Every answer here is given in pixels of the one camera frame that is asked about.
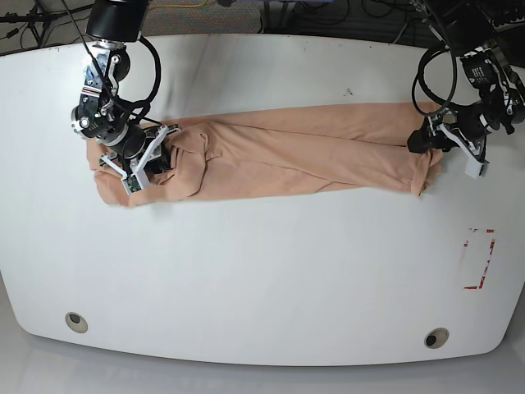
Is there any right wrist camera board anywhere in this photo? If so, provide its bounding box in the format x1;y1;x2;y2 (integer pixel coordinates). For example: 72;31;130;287
121;174;149;195

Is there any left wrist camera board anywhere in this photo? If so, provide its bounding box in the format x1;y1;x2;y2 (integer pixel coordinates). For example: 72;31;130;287
465;158;490;179

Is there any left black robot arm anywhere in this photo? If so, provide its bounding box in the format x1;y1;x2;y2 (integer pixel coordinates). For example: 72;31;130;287
408;1;524;178

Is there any right table grommet hole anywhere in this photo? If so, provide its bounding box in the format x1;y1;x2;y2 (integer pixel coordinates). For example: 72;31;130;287
424;328;450;350

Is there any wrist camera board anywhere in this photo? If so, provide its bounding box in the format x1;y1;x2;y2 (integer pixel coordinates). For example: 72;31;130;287
121;174;149;195
465;158;490;179

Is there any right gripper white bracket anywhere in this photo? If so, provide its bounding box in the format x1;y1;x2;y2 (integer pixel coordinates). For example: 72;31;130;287
97;122;180;183

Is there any table grommet hole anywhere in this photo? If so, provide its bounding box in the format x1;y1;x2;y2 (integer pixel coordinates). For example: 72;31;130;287
65;313;89;334
424;328;450;350

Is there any left table grommet hole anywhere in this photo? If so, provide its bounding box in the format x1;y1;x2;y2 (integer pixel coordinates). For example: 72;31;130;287
65;313;89;334

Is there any peach T-shirt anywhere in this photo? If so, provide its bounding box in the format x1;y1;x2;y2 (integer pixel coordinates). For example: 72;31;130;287
87;103;442;207

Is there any black tripod stand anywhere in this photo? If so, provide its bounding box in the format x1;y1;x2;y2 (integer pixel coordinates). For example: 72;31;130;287
1;1;93;50

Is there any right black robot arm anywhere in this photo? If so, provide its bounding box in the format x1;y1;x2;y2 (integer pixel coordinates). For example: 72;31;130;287
71;1;178;194

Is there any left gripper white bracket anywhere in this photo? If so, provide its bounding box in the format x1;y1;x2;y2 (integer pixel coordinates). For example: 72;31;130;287
407;111;490;163

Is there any red tape rectangle marking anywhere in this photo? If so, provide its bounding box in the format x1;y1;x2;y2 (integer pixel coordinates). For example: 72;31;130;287
459;227;495;290

